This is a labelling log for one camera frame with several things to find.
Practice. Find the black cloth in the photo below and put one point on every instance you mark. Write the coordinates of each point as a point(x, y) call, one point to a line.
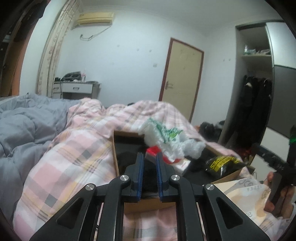
point(127, 146)

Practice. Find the white green plastic bag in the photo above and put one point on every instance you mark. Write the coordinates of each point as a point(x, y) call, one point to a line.
point(173, 142)

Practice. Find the pink plaid quilt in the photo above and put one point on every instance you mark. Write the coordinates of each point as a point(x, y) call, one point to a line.
point(82, 154)

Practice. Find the beige door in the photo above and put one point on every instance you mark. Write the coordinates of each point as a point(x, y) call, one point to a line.
point(182, 77)

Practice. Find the black bag on floor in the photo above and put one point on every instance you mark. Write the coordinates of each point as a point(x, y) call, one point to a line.
point(211, 132)

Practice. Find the black yellow shoe wipes pack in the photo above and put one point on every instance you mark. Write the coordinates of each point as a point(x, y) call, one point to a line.
point(222, 166)

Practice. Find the brown cardboard box tray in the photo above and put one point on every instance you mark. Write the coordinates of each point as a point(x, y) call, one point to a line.
point(195, 172)

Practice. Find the wardrobe with hanging clothes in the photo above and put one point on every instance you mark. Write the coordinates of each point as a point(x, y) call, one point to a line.
point(263, 94)

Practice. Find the beige air conditioner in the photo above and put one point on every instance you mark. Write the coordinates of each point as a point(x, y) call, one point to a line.
point(95, 18)

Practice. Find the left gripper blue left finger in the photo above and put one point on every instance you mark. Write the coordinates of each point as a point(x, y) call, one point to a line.
point(135, 172)

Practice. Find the white printed plastic bag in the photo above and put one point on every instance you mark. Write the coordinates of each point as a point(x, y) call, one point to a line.
point(251, 197)

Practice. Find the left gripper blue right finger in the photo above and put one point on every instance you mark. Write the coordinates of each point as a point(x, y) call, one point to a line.
point(164, 173)

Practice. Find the floral curtain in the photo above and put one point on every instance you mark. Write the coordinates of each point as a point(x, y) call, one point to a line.
point(51, 53)

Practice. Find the right hand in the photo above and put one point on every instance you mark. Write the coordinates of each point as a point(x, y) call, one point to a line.
point(284, 206)

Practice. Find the white grey desk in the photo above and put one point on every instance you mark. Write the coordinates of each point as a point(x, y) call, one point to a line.
point(76, 90)

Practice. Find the grey duvet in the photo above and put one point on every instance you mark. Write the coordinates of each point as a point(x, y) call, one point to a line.
point(28, 124)

